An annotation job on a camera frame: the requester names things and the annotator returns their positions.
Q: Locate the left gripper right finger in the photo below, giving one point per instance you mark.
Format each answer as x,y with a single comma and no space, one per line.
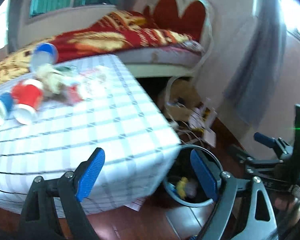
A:
257,220

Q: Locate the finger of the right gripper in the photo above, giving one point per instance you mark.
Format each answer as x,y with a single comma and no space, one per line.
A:
265,140

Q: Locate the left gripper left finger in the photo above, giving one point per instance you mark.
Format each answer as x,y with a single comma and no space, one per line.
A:
39,218

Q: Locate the red paper cup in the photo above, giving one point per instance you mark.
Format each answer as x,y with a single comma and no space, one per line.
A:
28,95

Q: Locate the blue white paper cup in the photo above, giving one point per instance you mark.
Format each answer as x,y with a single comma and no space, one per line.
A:
44,53

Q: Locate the black round trash bin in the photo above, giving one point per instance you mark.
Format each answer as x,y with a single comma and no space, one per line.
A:
194,178

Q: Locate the person right hand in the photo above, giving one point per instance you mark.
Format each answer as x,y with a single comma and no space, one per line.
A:
288,207

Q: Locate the grey curtain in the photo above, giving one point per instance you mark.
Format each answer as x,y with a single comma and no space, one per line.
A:
252,86

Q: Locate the white wifi router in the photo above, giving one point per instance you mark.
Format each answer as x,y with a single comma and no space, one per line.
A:
201,119

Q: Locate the white checkered tablecloth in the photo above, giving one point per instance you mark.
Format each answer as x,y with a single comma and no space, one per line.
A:
139,144

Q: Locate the brown cardboard box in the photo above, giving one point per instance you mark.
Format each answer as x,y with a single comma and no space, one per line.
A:
182,101

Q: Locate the white bed mattress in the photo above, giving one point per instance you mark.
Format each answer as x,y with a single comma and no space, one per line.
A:
168,61

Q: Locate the red white bed headboard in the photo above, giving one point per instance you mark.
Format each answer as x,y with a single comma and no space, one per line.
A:
165,15

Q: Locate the red gold patterned blanket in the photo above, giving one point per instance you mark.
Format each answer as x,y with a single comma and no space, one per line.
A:
118,30

